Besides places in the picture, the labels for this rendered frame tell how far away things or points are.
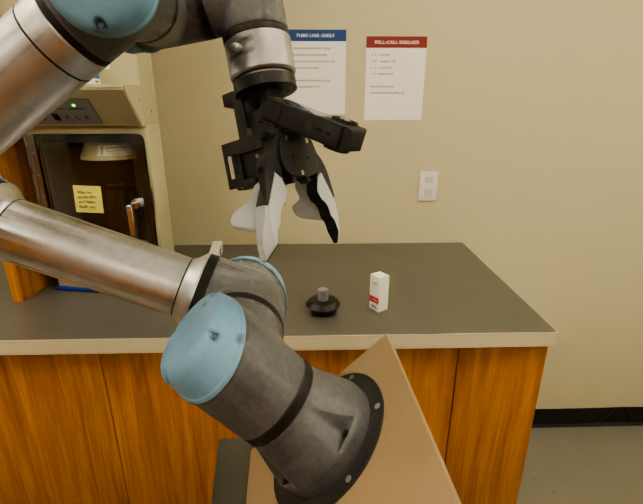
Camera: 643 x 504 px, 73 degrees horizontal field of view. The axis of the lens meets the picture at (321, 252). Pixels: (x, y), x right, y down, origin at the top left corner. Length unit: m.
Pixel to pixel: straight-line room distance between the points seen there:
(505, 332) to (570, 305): 1.02
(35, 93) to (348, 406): 0.45
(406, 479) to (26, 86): 0.49
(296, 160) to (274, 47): 0.12
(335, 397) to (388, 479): 0.11
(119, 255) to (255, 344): 0.24
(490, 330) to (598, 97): 1.09
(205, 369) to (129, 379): 0.78
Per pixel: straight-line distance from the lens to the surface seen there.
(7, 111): 0.48
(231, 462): 0.77
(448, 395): 1.26
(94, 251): 0.64
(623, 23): 1.99
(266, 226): 0.44
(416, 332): 1.11
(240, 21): 0.52
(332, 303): 1.14
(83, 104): 1.26
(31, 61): 0.46
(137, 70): 1.29
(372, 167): 1.69
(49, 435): 1.45
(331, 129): 0.45
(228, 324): 0.48
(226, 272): 0.61
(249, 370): 0.48
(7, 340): 1.28
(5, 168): 1.44
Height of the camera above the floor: 1.48
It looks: 20 degrees down
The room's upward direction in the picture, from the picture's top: straight up
